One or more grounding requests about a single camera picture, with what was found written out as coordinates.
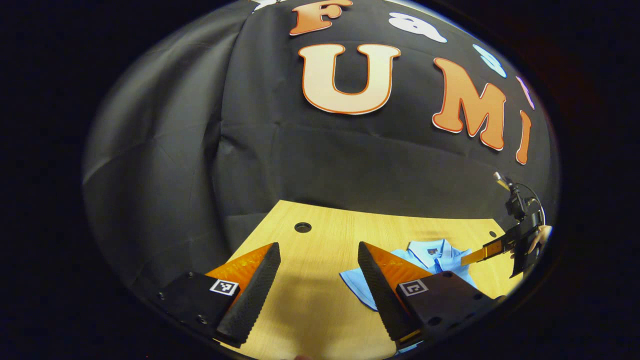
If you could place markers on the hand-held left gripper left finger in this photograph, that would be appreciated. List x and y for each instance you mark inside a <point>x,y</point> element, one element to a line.
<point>255,295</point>

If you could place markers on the light blue T-shirt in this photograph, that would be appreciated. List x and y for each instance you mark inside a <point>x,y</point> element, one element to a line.
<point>425,252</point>

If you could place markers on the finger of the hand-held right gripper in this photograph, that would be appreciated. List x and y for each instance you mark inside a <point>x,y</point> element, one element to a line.
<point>482,254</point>

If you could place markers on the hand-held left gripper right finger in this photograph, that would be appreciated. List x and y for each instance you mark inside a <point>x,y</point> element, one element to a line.
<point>380,295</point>

